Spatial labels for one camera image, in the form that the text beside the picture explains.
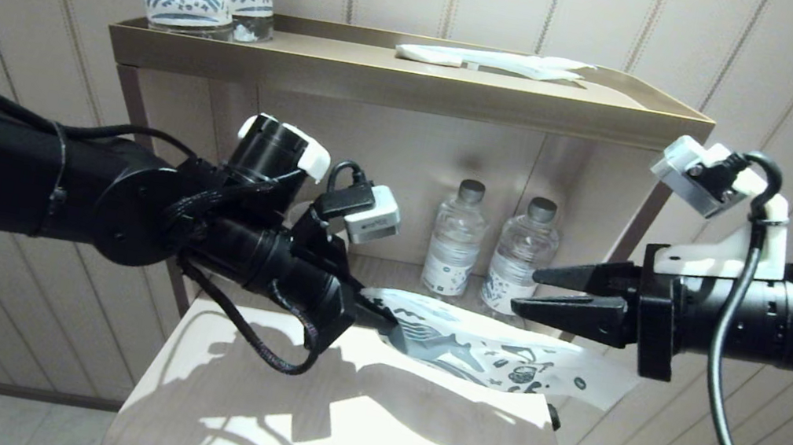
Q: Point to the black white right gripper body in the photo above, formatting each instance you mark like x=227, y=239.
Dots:
x=679, y=299

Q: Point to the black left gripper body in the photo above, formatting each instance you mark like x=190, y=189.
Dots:
x=335, y=308

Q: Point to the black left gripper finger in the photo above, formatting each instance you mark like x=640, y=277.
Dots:
x=375, y=307
x=379, y=331

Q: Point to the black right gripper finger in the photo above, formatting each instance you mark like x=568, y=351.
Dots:
x=581, y=315
x=587, y=276

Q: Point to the white pouch blue horse print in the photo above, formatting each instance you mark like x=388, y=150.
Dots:
x=496, y=350

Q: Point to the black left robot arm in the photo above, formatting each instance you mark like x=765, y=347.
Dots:
x=91, y=190

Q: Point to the small capped water bottle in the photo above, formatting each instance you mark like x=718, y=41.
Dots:
x=454, y=248
x=520, y=258

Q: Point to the white packet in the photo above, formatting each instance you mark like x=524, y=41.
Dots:
x=525, y=66

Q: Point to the beige wooden shelf unit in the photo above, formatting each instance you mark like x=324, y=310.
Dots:
x=402, y=88

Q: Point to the white folded sachet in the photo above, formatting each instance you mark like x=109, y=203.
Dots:
x=428, y=56

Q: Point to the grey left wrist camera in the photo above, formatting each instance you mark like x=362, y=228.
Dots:
x=374, y=215

